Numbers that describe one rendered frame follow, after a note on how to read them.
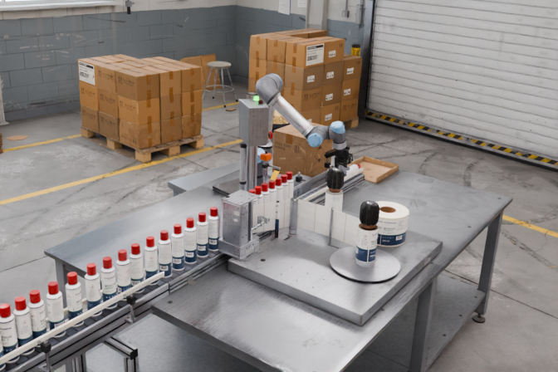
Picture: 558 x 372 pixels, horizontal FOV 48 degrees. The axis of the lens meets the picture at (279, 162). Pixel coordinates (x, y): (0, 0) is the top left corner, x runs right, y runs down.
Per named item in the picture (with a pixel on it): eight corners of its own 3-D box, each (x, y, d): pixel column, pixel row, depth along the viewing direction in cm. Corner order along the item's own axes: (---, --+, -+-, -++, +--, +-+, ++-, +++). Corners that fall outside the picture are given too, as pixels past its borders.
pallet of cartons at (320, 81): (296, 148, 698) (301, 45, 659) (243, 130, 751) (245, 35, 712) (359, 127, 782) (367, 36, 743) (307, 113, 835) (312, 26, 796)
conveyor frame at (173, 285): (168, 294, 254) (168, 284, 253) (150, 285, 260) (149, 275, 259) (364, 181, 381) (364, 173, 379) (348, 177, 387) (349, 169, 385)
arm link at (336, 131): (330, 119, 349) (345, 119, 347) (332, 136, 355) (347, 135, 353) (327, 128, 343) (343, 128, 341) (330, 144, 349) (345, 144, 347)
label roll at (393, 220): (369, 224, 311) (372, 198, 306) (409, 232, 304) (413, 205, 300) (359, 241, 294) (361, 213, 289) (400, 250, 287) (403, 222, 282)
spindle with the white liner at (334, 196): (335, 231, 304) (339, 173, 293) (320, 225, 308) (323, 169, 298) (344, 224, 310) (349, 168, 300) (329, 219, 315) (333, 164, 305)
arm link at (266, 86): (259, 75, 331) (326, 139, 332) (265, 72, 341) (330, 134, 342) (246, 91, 336) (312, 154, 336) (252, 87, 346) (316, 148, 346)
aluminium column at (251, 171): (250, 221, 322) (253, 95, 299) (243, 218, 325) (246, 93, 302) (256, 218, 326) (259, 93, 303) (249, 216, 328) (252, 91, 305)
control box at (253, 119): (247, 147, 292) (248, 108, 286) (238, 136, 307) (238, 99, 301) (268, 145, 295) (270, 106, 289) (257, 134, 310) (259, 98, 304)
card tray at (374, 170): (376, 183, 378) (377, 177, 377) (340, 173, 392) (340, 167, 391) (398, 170, 401) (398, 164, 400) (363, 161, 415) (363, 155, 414)
